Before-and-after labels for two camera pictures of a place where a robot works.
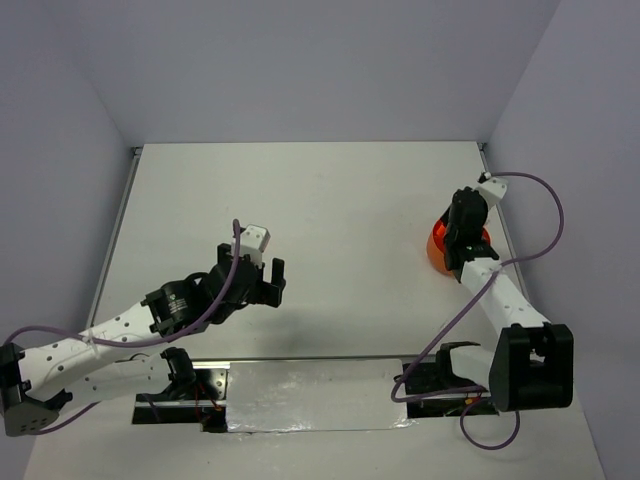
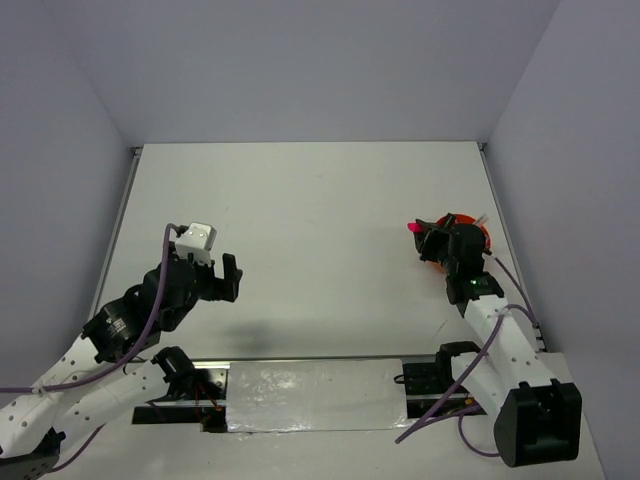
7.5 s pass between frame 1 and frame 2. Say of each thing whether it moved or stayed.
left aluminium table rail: stayed
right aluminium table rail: stayed
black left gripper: moved
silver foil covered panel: stayed
